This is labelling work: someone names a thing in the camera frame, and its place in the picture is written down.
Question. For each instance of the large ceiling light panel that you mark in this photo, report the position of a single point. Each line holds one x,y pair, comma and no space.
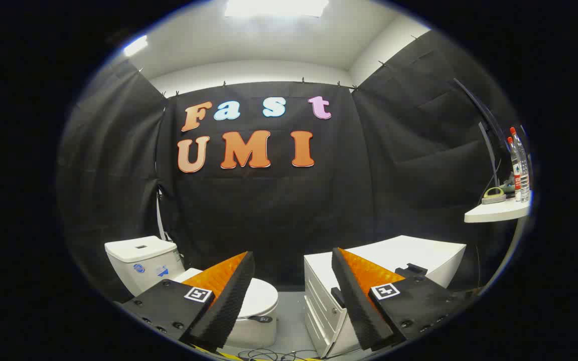
276,7

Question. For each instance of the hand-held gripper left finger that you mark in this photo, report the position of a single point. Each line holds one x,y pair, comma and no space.
229,301

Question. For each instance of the white toilet lid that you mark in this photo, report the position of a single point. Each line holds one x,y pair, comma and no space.
261,298

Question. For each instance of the yellow-green tape roll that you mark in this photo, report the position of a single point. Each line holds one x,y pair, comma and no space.
493,195

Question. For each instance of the small ceiling light panel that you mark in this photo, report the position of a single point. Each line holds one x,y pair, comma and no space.
135,45

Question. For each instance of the clear water bottle red cap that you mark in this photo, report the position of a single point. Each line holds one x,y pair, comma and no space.
522,165
515,170

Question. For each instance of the black backdrop cloth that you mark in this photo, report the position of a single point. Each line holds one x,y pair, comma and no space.
269,215

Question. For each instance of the yellow black floor tape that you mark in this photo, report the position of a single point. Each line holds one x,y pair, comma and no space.
229,355

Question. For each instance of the white toilet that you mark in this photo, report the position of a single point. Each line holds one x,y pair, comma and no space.
138,265

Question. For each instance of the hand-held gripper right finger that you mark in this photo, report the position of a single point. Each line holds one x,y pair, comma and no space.
359,306

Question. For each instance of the white side table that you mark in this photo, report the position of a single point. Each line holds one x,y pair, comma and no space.
494,211

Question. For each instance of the white drawer cabinet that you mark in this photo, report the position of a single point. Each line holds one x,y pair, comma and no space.
434,255

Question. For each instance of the black device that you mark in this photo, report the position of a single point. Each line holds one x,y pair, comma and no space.
415,269

